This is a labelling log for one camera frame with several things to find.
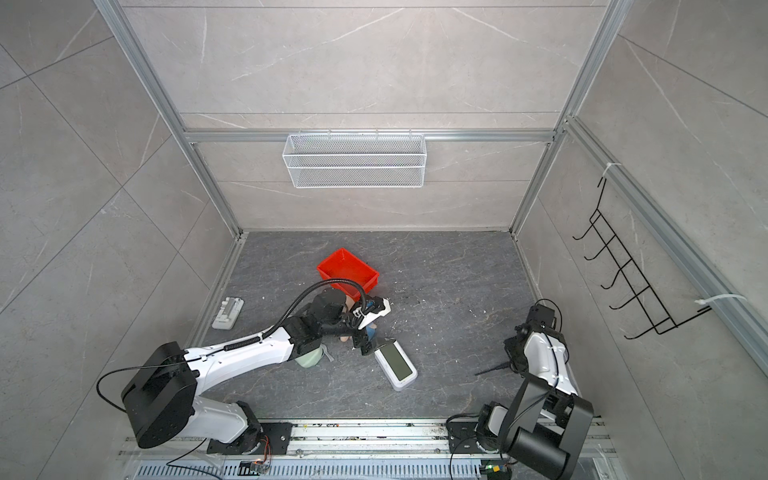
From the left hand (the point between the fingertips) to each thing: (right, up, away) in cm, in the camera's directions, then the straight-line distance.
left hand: (389, 314), depth 77 cm
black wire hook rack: (+56, +11, -10) cm, 58 cm away
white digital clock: (+2, -15, +4) cm, 16 cm away
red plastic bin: (-17, +13, +28) cm, 35 cm away
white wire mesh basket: (-26, +48, +23) cm, 60 cm away
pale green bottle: (-22, -14, +5) cm, 26 cm away
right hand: (+37, -13, +8) cm, 40 cm away
